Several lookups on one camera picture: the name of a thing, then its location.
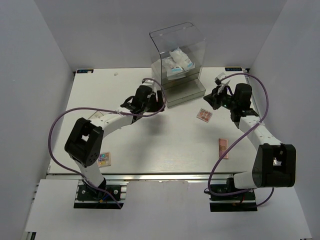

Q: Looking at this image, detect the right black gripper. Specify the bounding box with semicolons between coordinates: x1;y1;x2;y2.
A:
203;84;237;111

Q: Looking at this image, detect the white wipes pack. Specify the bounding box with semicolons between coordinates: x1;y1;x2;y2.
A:
169;47;195;71
162;56;185;80

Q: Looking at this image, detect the clear acrylic drawer organizer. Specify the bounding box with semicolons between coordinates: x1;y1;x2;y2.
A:
149;22;206;108

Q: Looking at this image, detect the long pink blush palette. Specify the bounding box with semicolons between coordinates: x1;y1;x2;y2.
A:
218;138;228;157

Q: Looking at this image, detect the colourful eyeshadow palette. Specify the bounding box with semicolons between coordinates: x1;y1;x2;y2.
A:
97;152;111;168

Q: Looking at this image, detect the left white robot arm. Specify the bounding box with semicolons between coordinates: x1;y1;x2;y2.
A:
64;83;165;200

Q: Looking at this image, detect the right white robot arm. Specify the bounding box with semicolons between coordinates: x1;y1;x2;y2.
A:
203;83;297;200

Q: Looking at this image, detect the right blue table label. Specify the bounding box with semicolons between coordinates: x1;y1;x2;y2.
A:
224;67;243;72

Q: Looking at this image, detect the blue table label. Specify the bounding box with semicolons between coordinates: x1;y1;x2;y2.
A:
224;67;243;72
76;69;94;74

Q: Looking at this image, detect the left blue table label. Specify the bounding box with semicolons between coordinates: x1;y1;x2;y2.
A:
76;69;94;74

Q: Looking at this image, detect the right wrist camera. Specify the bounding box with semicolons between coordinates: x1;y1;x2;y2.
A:
214;72;230;95

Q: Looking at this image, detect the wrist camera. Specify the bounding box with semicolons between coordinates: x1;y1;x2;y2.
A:
214;72;230;95
141;78;156;89

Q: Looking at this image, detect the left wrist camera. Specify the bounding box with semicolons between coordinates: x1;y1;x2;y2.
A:
141;78;156;89

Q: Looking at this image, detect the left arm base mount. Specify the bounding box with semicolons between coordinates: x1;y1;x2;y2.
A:
73;180;127;210

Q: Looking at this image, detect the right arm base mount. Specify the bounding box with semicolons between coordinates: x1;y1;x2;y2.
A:
203;180;258;213

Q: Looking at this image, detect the aluminium table rail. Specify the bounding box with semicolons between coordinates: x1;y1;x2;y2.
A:
46;172;283;182

